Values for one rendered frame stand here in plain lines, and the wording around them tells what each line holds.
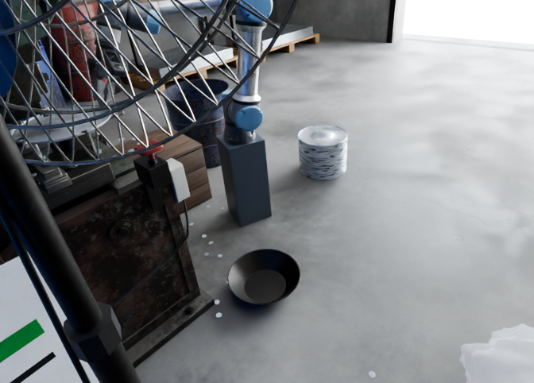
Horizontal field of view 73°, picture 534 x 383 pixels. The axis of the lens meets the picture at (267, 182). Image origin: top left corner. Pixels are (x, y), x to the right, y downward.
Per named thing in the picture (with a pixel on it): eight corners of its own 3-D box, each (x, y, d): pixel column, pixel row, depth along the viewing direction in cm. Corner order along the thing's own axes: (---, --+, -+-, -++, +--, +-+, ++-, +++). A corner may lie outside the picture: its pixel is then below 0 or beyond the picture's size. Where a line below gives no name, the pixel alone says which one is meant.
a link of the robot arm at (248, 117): (251, 121, 164) (261, -16, 137) (264, 133, 152) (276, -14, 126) (226, 122, 159) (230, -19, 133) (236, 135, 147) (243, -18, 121)
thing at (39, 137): (-3, 131, 113) (-5, 129, 113) (83, 101, 131) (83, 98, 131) (36, 153, 97) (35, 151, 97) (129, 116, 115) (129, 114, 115)
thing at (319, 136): (292, 130, 227) (292, 129, 227) (334, 122, 232) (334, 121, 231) (307, 150, 203) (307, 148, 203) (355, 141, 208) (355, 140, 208)
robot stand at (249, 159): (257, 199, 206) (249, 126, 182) (272, 216, 192) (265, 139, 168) (228, 209, 201) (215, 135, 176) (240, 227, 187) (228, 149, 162)
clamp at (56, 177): (51, 164, 108) (36, 133, 102) (72, 183, 97) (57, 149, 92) (29, 173, 104) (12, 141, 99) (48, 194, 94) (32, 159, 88)
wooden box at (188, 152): (179, 175, 236) (167, 125, 217) (212, 197, 211) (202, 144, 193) (120, 202, 215) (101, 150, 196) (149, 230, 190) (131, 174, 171)
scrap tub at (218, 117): (213, 137, 281) (203, 75, 255) (250, 152, 255) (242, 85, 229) (167, 158, 257) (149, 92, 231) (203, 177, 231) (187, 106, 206)
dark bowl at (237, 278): (265, 250, 171) (263, 239, 167) (315, 282, 153) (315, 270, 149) (214, 288, 154) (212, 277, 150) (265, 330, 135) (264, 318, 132)
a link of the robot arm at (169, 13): (247, -20, 145) (121, -2, 132) (257, -19, 137) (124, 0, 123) (251, 12, 152) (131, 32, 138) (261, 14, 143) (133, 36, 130)
